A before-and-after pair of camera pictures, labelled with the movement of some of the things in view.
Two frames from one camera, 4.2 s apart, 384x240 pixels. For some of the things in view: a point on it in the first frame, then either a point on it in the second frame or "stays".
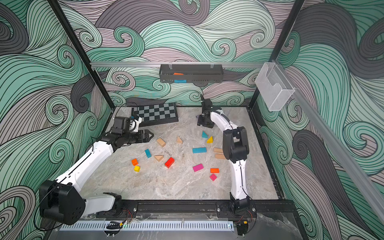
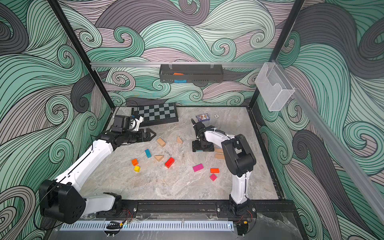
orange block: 214,170 stays
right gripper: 203,121 to 198,144
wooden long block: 218,150 stays
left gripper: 146,136 stays
